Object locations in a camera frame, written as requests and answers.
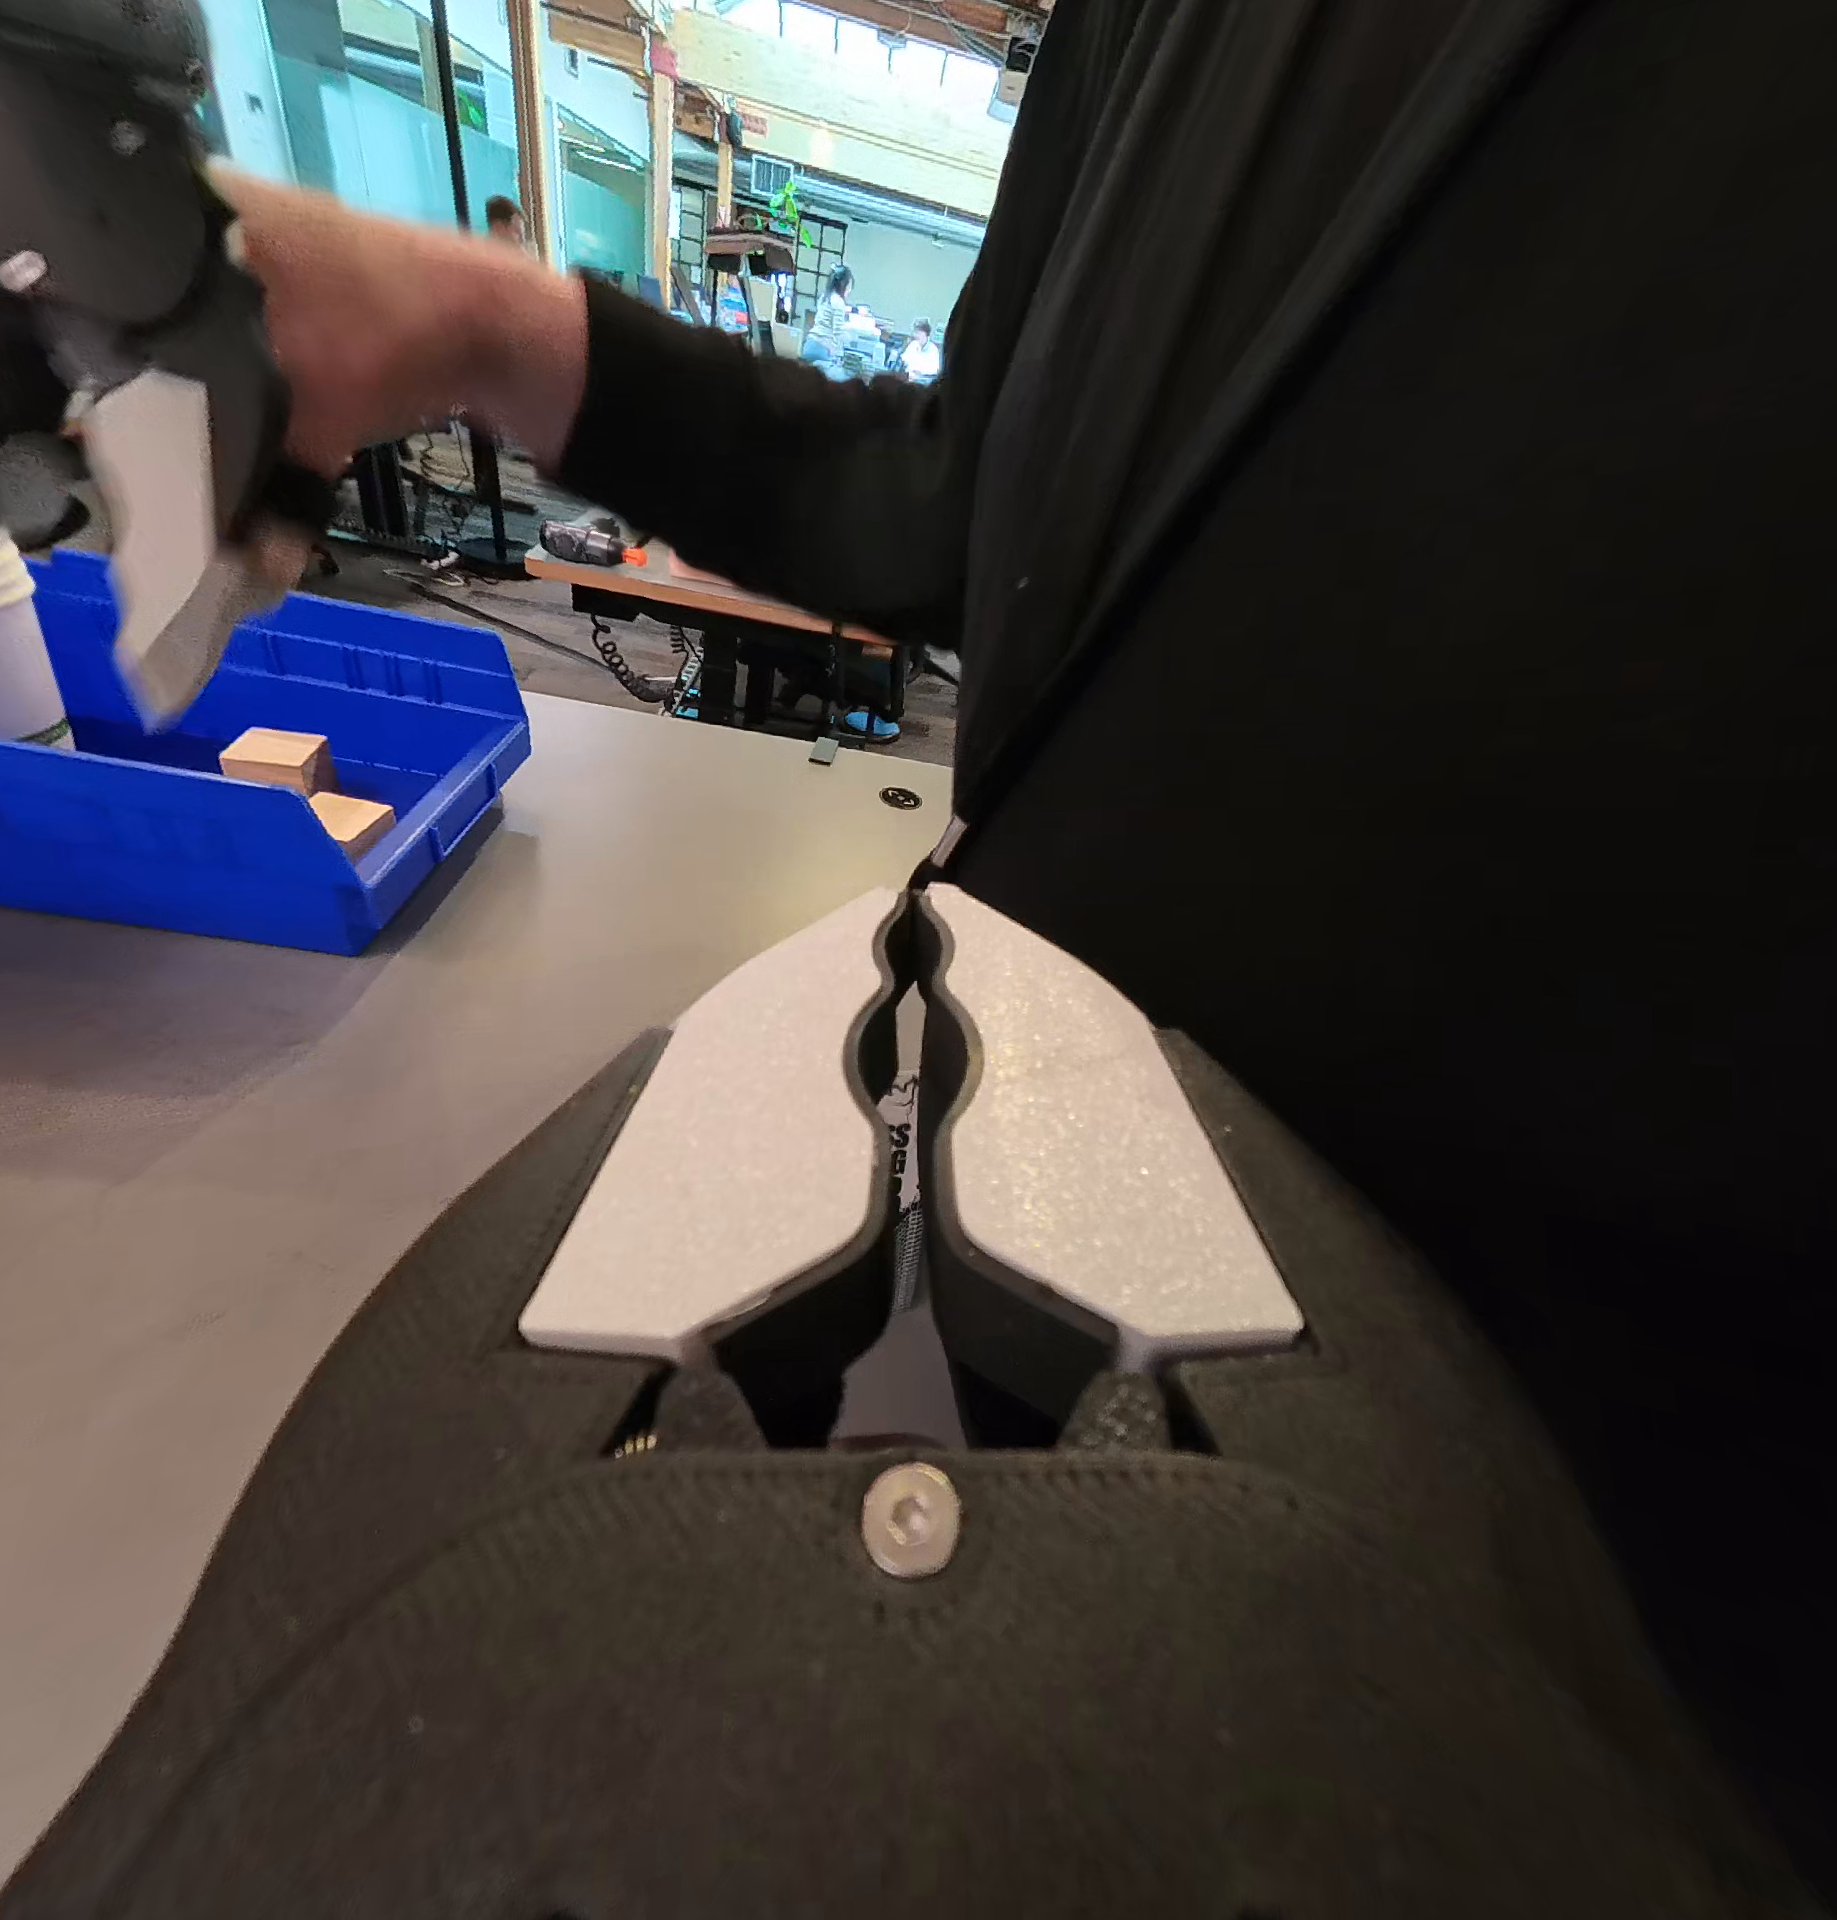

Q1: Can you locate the blue plastic bin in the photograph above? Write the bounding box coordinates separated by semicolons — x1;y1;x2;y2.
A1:
0;547;534;960

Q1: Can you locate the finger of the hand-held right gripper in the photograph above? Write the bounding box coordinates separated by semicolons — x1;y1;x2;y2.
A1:
75;366;288;733

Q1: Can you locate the black pole stand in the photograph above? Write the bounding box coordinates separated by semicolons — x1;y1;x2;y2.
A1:
426;0;512;578

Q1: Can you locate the grey table wooden edge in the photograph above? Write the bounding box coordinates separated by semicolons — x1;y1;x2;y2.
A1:
526;538;921;721

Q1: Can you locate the person in black shirt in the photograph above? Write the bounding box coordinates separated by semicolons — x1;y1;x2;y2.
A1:
918;0;1837;1920

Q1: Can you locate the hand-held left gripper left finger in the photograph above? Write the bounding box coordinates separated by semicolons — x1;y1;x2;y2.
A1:
516;884;921;1366

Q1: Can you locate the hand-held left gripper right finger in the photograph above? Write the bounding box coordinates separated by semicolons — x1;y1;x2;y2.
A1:
915;882;1308;1399

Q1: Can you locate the person's right forearm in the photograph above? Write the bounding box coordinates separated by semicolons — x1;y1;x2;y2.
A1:
556;270;1009;649

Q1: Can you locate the black coiled cable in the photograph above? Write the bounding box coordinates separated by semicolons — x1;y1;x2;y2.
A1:
588;613;699;707

